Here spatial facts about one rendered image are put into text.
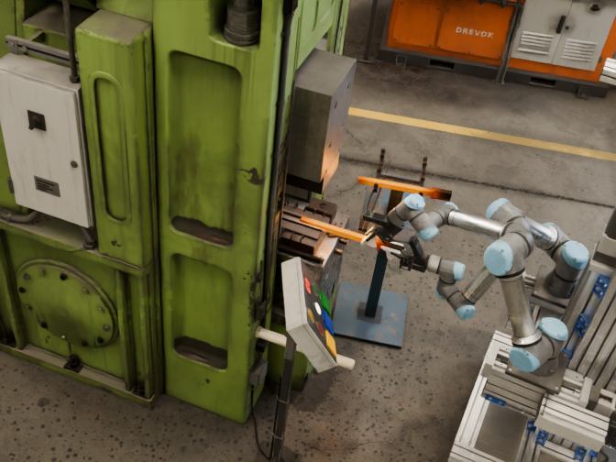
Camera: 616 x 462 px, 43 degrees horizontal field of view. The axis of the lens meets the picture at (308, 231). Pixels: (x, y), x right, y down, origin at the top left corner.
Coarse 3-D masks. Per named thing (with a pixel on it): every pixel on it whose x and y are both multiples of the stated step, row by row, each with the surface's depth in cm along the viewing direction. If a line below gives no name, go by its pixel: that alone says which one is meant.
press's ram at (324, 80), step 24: (312, 72) 291; (336, 72) 293; (312, 96) 284; (336, 96) 289; (312, 120) 290; (336, 120) 301; (312, 144) 297; (336, 144) 315; (288, 168) 308; (312, 168) 304
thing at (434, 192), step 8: (360, 176) 367; (368, 184) 367; (384, 184) 365; (392, 184) 365; (400, 184) 366; (408, 184) 366; (416, 192) 365; (424, 192) 364; (432, 192) 363; (440, 192) 364; (448, 192) 363; (448, 200) 365
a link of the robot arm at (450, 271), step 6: (444, 258) 333; (438, 264) 331; (444, 264) 331; (450, 264) 331; (456, 264) 331; (462, 264) 332; (438, 270) 332; (444, 270) 331; (450, 270) 330; (456, 270) 329; (462, 270) 329; (444, 276) 333; (450, 276) 331; (456, 276) 330; (462, 276) 330; (450, 282) 334
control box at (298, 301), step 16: (288, 272) 296; (304, 272) 297; (288, 288) 290; (304, 288) 289; (320, 288) 311; (288, 304) 284; (304, 304) 281; (320, 304) 302; (288, 320) 279; (304, 320) 276; (320, 320) 293; (304, 336) 279; (320, 336) 285; (304, 352) 285; (320, 352) 286; (320, 368) 293
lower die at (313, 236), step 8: (288, 208) 352; (296, 208) 352; (312, 216) 349; (320, 216) 350; (288, 224) 344; (296, 224) 345; (304, 224) 344; (288, 232) 342; (296, 232) 341; (304, 232) 341; (312, 232) 342; (320, 232) 342; (288, 240) 339; (296, 240) 338; (304, 240) 339; (312, 240) 339; (320, 240) 345; (296, 248) 341; (304, 248) 339; (312, 248) 337
